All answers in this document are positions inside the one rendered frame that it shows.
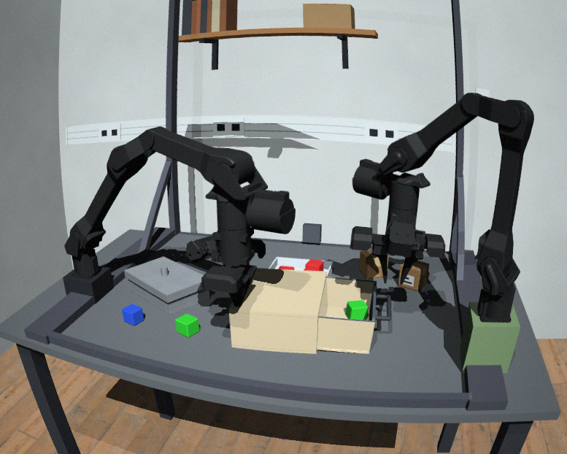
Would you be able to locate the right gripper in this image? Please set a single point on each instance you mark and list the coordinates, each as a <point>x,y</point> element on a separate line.
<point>236,249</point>

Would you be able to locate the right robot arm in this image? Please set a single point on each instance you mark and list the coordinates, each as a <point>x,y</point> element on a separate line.
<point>225,168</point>

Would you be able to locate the white open tray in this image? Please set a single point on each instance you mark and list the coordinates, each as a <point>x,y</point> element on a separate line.
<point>299,264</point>

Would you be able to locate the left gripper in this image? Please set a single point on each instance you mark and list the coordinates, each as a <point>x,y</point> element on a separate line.
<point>362,238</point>

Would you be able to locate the blue block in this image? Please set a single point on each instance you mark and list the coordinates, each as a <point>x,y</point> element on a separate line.
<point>133,314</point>

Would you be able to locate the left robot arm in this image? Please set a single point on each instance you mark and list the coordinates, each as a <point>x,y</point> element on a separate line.
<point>495,251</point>

